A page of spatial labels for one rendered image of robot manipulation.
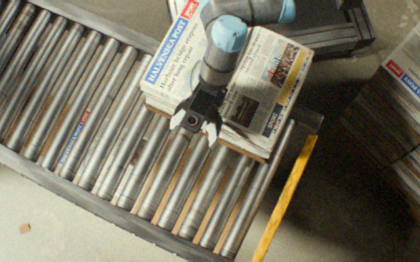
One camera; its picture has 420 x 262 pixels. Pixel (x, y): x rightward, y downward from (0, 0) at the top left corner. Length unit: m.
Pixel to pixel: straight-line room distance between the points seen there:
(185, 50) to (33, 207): 1.26
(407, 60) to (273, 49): 0.52
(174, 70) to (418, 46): 0.82
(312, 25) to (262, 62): 1.02
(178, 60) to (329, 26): 1.14
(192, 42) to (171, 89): 0.14
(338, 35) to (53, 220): 1.45
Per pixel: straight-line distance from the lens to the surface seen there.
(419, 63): 1.88
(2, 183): 2.60
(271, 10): 1.35
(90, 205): 1.67
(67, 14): 1.87
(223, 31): 1.23
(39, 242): 2.52
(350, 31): 2.53
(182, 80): 1.49
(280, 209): 1.65
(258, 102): 1.48
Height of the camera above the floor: 2.43
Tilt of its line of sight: 75 degrees down
